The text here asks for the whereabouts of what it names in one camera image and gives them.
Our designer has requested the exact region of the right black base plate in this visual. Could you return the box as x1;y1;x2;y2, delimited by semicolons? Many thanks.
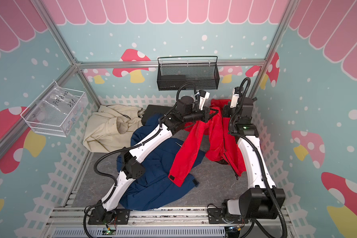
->
206;207;249;224

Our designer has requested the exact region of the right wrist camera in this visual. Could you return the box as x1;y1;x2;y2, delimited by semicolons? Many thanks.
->
230;87;240;108

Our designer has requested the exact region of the white wire basket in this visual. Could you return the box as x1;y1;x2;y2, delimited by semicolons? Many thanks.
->
20;81;89;138

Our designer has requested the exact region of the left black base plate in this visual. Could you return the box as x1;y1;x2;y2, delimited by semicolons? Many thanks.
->
88;207;130;225

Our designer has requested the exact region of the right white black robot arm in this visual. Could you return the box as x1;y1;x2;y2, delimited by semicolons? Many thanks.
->
222;77;288;238

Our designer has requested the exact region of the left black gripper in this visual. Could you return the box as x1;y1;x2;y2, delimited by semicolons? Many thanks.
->
183;106;218;123

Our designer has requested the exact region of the cream beige jacket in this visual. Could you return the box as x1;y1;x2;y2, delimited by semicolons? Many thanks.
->
83;105;144;153

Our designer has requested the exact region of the red jacket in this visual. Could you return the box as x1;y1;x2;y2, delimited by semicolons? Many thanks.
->
168;99;246;187

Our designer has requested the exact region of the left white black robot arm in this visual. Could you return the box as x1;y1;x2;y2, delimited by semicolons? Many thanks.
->
83;82;217;225

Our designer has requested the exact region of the black wire mesh basket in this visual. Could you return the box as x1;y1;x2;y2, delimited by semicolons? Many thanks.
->
157;56;220;90

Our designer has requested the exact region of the aluminium front rail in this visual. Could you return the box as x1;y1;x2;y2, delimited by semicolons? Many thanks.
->
41;206;298;238

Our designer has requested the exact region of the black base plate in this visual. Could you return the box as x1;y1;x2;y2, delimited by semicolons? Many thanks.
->
206;207;249;224
88;207;130;225

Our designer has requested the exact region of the black fabric case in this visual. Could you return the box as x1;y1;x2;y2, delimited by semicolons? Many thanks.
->
141;104;177;126

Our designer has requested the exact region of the black box in basket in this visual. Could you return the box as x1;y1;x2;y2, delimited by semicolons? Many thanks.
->
157;75;186;91

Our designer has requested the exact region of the navy blue jacket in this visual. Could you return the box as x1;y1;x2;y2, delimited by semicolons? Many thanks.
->
116;114;206;211

